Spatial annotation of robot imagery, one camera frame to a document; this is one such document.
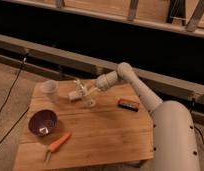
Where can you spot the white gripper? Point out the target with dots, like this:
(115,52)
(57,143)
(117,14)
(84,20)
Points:
(101,83)

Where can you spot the white plastic bottle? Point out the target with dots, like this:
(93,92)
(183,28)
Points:
(83,92)

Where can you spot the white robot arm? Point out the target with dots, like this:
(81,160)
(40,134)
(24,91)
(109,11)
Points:
(175,146)

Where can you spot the white sponge block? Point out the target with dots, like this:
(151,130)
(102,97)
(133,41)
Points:
(74,95)

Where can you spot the wooden table board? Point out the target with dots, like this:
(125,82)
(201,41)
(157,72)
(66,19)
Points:
(103,134)

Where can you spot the black and orange snack bar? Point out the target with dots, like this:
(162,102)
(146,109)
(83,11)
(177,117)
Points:
(128,104)

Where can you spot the dark purple bowl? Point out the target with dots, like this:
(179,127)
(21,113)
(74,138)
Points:
(42,122)

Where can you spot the orange toy carrot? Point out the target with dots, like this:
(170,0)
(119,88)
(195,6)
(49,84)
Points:
(54,146)

